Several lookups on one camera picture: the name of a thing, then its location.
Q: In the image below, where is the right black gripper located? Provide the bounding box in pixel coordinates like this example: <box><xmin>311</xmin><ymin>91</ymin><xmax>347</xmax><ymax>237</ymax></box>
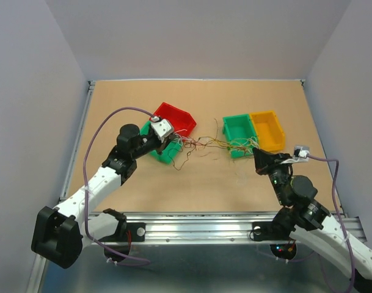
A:
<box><xmin>252</xmin><ymin>146</ymin><xmax>293</xmax><ymax>205</ymax></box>

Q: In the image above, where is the yellow plastic bin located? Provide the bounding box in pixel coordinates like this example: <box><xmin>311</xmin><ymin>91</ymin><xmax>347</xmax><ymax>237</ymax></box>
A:
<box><xmin>249</xmin><ymin>110</ymin><xmax>285</xmax><ymax>153</ymax></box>

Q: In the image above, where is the green plastic bin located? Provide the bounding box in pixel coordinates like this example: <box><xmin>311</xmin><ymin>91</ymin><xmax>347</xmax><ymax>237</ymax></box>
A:
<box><xmin>222</xmin><ymin>114</ymin><xmax>259</xmax><ymax>159</ymax></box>
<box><xmin>140</xmin><ymin>121</ymin><xmax>181</xmax><ymax>164</ymax></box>

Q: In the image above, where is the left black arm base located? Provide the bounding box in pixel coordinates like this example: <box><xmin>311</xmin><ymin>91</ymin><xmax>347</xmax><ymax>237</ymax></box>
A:
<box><xmin>89</xmin><ymin>209</ymin><xmax>146</xmax><ymax>242</ymax></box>

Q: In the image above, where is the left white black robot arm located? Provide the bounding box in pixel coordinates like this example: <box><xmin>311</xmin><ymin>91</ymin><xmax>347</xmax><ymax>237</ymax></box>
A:
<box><xmin>31</xmin><ymin>119</ymin><xmax>174</xmax><ymax>269</ymax></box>

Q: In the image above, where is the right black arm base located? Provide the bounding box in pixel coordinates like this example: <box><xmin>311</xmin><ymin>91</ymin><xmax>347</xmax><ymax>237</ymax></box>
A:
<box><xmin>249</xmin><ymin>208</ymin><xmax>295</xmax><ymax>242</ymax></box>

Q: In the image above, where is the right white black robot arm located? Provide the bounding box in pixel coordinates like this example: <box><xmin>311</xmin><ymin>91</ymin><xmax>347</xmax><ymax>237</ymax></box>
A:
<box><xmin>249</xmin><ymin>146</ymin><xmax>372</xmax><ymax>292</ymax></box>

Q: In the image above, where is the red plastic bin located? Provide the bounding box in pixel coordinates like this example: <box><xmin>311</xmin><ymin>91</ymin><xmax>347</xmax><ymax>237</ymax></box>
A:
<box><xmin>154</xmin><ymin>102</ymin><xmax>197</xmax><ymax>137</ymax></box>

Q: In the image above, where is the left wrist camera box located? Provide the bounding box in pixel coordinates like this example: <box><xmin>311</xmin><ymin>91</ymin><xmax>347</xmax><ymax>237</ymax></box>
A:
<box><xmin>150</xmin><ymin>116</ymin><xmax>174</xmax><ymax>143</ymax></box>

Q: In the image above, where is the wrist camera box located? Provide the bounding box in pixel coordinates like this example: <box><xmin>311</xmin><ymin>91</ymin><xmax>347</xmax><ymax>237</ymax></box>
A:
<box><xmin>150</xmin><ymin>116</ymin><xmax>174</xmax><ymax>143</ymax></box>
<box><xmin>282</xmin><ymin>145</ymin><xmax>310</xmax><ymax>164</ymax></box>

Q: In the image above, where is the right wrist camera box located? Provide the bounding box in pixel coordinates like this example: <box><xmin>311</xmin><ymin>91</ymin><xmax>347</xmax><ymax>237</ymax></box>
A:
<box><xmin>282</xmin><ymin>145</ymin><xmax>310</xmax><ymax>164</ymax></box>

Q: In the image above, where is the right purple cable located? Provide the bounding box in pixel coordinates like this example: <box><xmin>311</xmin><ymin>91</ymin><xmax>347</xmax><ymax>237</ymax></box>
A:
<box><xmin>255</xmin><ymin>154</ymin><xmax>357</xmax><ymax>293</ymax></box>

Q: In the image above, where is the purple cable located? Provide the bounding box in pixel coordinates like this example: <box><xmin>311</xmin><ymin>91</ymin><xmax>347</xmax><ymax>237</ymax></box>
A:
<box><xmin>255</xmin><ymin>154</ymin><xmax>357</xmax><ymax>293</ymax></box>
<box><xmin>82</xmin><ymin>106</ymin><xmax>151</xmax><ymax>267</ymax></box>

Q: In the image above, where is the aluminium frame rail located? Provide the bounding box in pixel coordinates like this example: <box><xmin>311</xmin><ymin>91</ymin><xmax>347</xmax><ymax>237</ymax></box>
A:
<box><xmin>23</xmin><ymin>79</ymin><xmax>372</xmax><ymax>293</ymax></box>

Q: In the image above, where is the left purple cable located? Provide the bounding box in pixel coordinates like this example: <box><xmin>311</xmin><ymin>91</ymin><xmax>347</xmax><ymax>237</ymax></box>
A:
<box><xmin>82</xmin><ymin>106</ymin><xmax>151</xmax><ymax>267</ymax></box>

